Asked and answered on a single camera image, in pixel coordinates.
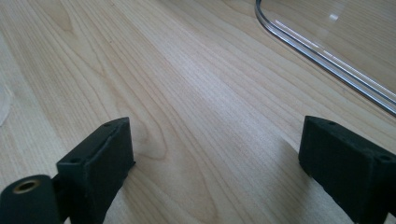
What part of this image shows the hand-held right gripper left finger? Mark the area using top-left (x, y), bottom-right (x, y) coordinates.
top-left (55, 117), bottom-right (136, 224)

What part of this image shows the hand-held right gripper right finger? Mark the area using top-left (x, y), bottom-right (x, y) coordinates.
top-left (298, 115), bottom-right (396, 224)

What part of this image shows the clear glass tray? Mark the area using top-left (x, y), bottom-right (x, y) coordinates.
top-left (254, 0), bottom-right (396, 118)

